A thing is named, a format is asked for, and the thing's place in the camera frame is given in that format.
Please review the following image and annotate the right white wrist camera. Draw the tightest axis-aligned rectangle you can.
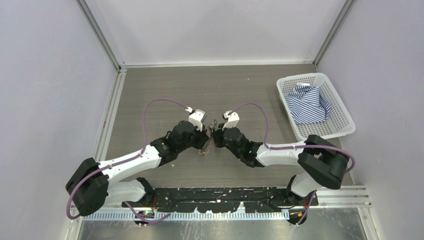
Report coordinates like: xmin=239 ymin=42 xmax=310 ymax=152
xmin=222 ymin=111 xmax=240 ymax=129

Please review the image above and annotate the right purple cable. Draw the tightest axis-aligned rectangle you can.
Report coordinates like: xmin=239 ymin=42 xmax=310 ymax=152
xmin=223 ymin=102 xmax=356 ymax=175

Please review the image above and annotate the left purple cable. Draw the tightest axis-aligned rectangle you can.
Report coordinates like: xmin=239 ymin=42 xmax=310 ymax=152
xmin=66 ymin=98 xmax=194 ymax=221

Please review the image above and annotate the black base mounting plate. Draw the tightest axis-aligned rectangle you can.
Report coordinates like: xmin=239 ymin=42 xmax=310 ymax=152
xmin=128 ymin=187 xmax=309 ymax=214

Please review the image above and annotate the aluminium frame rail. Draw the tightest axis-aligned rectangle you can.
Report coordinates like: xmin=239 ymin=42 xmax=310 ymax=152
xmin=67 ymin=64 xmax=127 ymax=240

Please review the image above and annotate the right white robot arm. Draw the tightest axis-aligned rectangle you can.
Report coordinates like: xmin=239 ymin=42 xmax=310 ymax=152
xmin=211 ymin=127 xmax=350 ymax=205

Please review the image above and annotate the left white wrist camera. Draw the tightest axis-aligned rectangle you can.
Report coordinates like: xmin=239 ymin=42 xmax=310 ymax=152
xmin=185 ymin=106 xmax=206 ymax=132

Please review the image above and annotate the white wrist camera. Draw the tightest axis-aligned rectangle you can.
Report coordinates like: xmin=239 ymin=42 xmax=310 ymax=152
xmin=185 ymin=106 xmax=206 ymax=132
xmin=222 ymin=111 xmax=240 ymax=129

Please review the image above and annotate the numbered metal key ring disc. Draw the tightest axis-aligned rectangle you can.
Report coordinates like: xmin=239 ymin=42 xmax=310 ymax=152
xmin=197 ymin=123 xmax=216 ymax=156

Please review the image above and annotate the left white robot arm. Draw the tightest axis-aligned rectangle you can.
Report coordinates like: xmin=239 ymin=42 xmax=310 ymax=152
xmin=65 ymin=120 xmax=209 ymax=220

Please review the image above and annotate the blue striped shirt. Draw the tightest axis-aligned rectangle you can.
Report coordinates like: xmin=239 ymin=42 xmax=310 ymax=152
xmin=284 ymin=82 xmax=332 ymax=125

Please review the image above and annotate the white plastic basket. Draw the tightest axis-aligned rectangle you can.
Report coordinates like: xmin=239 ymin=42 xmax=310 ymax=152
xmin=276 ymin=73 xmax=356 ymax=141

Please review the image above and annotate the purple cable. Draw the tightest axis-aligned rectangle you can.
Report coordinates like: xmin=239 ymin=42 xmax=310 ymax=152
xmin=223 ymin=102 xmax=356 ymax=175
xmin=66 ymin=98 xmax=194 ymax=221

